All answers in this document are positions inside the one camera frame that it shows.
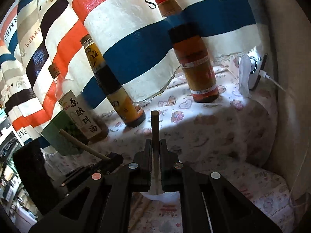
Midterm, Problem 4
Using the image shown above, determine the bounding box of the white board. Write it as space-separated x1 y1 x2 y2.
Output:
254 0 311 207

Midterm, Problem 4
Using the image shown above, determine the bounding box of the green checkered box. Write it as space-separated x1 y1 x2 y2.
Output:
41 112 91 156

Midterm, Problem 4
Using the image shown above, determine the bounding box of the wooden chopstick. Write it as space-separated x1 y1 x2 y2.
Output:
151 111 161 195
59 129 110 161
129 195 147 226

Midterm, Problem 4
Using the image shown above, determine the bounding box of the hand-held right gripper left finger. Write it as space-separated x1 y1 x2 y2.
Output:
29 139 152 233

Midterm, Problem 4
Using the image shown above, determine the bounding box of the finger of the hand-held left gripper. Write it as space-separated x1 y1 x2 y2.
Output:
59 152 124 193

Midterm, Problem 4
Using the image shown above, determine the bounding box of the white round device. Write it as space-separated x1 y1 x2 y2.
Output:
238 53 268 99

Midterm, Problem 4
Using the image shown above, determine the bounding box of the cooking wine bottle white label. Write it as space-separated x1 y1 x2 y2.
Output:
48 63 109 144

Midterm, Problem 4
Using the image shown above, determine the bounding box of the striped curtain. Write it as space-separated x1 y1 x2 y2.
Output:
0 0 270 151

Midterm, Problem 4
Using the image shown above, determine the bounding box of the white charging cable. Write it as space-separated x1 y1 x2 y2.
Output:
259 70 286 91

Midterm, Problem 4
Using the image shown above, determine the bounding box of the red cap sauce bottle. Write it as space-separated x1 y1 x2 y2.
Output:
151 0 219 103

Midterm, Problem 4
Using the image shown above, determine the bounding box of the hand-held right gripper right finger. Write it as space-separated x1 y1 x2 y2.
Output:
159 139 283 233

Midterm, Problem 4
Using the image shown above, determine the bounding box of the clear plastic cup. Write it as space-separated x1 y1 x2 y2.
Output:
140 159 185 202

